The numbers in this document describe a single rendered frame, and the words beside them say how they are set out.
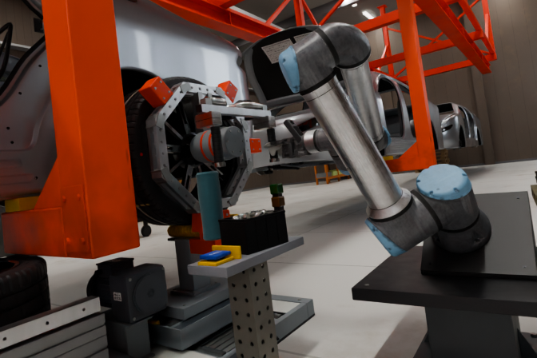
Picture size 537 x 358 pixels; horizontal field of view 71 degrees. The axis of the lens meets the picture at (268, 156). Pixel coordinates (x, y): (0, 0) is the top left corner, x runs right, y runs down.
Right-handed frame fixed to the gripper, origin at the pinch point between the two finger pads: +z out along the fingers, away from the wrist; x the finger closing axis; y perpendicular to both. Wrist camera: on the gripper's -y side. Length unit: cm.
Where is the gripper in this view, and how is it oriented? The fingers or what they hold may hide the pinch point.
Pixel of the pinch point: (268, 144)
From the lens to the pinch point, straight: 163.3
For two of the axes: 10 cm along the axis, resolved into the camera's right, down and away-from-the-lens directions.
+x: 5.9, -0.3, 8.0
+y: 1.2, 9.9, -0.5
